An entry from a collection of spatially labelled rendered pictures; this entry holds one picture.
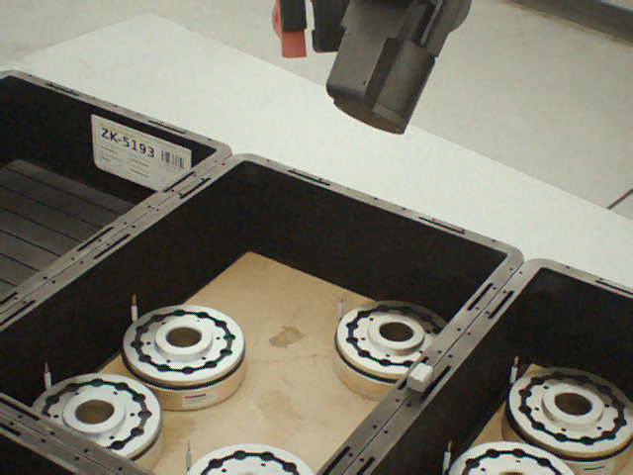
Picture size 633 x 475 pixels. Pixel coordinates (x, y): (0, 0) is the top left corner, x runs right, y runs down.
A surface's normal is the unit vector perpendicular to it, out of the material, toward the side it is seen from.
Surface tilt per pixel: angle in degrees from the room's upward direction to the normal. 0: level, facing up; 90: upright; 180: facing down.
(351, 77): 53
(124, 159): 90
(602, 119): 0
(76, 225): 0
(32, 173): 0
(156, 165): 90
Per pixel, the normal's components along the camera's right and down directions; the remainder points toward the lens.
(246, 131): 0.05, -0.84
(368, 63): -0.55, -0.23
